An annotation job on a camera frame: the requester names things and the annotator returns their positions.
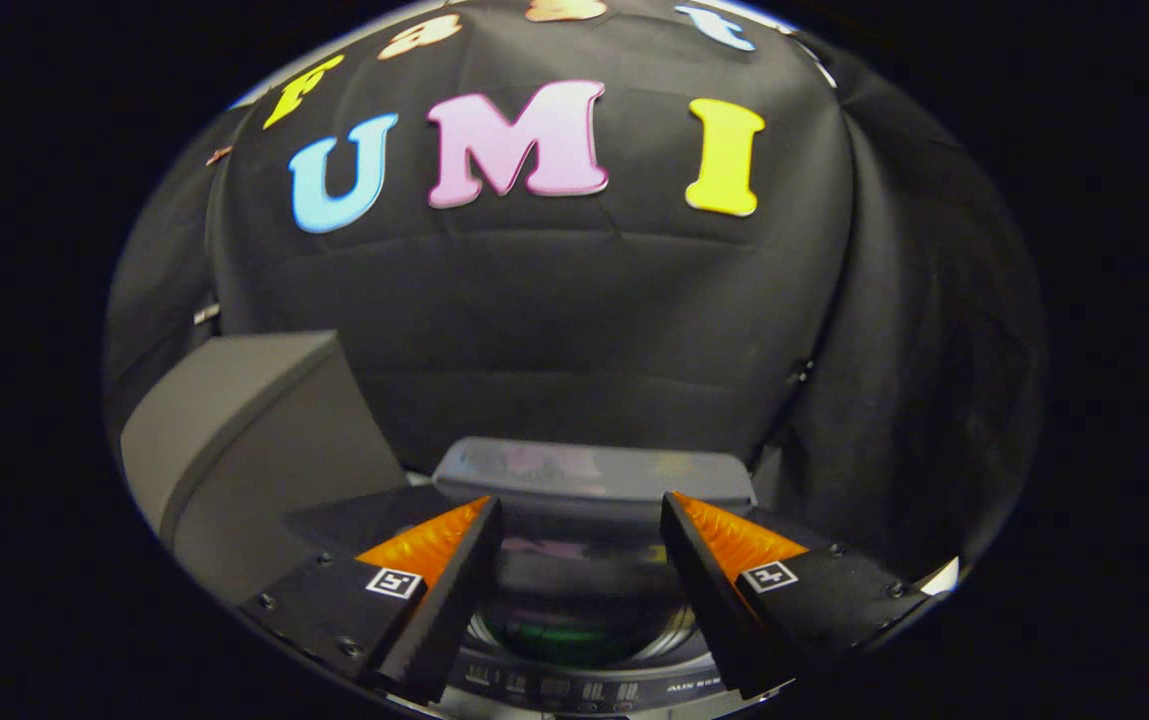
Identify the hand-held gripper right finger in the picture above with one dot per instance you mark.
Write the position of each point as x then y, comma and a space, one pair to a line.
699, 590

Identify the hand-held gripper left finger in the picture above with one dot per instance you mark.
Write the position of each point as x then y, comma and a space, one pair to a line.
454, 590

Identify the green polo shirt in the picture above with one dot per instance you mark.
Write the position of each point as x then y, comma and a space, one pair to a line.
554, 635

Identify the dark grey washing machine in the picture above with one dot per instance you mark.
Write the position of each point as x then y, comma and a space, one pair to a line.
574, 692

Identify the dark washing machine lid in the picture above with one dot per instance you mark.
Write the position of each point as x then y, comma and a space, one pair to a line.
584, 470

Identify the white clothes peg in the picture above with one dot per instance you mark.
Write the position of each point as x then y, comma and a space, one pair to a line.
206, 315

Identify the pink clothes peg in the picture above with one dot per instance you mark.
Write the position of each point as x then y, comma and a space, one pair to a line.
219, 155

